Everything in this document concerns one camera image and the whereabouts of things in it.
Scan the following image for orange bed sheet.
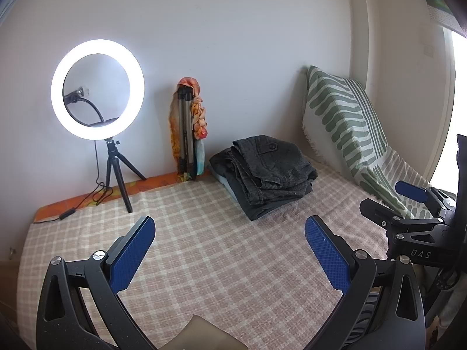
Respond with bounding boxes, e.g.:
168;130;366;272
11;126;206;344
33;169;216;223

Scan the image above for dull brown flat object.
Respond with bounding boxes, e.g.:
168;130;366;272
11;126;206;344
171;314;238;350

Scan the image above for small black tripod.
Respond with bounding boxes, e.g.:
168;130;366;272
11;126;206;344
103;138;147;214

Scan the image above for folded silver tripod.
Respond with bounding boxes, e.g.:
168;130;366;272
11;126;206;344
176;87;198;183

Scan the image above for light blue folded cloth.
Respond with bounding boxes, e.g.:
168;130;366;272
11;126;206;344
211;169;236;192

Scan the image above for white ring light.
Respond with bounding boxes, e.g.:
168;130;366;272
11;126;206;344
51;39;145;142

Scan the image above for patterned curtain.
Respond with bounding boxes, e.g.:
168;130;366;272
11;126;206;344
419;0;467;38

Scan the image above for beige checkered blanket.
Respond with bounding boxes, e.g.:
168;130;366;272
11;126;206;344
15;153;456;350

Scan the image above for folded tripod with orange scarf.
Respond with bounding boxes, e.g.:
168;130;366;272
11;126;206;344
168;76;209;183

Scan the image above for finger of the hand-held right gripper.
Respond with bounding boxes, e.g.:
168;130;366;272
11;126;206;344
395;180;456;216
359;198;413;236

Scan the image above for green patterned pillow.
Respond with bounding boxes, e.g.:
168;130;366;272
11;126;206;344
302;66;429;219

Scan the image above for wall power socket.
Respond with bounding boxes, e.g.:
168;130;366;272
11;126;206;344
64;85;86;103

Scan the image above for black ring light cable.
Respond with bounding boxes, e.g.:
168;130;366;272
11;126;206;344
32;140;114;224

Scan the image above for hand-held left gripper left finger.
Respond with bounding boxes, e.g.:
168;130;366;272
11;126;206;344
36;216;161;350

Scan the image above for person's striped trouser leg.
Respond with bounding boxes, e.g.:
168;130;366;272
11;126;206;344
346;292;388;350

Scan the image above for dark folded clothes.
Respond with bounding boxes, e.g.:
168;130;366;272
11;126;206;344
209;149;314;222

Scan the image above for grey tweed pants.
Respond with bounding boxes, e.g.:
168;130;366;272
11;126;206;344
230;136;319;207

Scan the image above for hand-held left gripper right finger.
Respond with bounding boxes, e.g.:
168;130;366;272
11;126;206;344
303;216;427;350

